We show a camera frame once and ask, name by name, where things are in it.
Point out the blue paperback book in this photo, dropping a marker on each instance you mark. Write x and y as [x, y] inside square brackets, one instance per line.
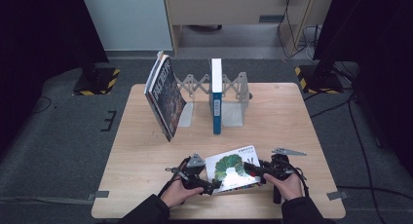
[217, 100]

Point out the grey tape strip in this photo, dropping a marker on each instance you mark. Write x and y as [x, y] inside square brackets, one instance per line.
[337, 195]
[99, 195]

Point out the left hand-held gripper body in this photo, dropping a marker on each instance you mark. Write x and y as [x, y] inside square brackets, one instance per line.
[191, 175]

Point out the grey expandable metal book rack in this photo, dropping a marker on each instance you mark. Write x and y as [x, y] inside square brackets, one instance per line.
[233, 87]

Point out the dark illustrated magazine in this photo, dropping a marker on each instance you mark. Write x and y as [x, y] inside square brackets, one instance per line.
[167, 100]

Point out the white caterpillar picture book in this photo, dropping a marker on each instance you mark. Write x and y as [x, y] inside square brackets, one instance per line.
[230, 170]

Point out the black stand with striped base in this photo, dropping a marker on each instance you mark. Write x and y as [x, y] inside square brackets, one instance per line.
[319, 78]
[95, 81]

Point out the white panel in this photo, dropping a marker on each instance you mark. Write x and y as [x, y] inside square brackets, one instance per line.
[130, 19]

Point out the dark curtain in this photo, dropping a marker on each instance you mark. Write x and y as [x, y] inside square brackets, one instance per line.
[39, 55]
[383, 55]

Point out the light wooden cabinet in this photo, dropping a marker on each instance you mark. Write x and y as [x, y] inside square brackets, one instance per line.
[233, 8]

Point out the person's left hand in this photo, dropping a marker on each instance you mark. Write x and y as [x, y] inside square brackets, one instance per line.
[178, 193]

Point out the person's right hand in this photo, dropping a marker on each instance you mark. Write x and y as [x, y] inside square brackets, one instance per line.
[287, 188]

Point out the portrait cover magazine red label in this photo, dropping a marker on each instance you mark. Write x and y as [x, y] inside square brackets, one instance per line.
[153, 71]

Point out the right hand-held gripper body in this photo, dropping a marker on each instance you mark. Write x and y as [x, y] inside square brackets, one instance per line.
[282, 167]

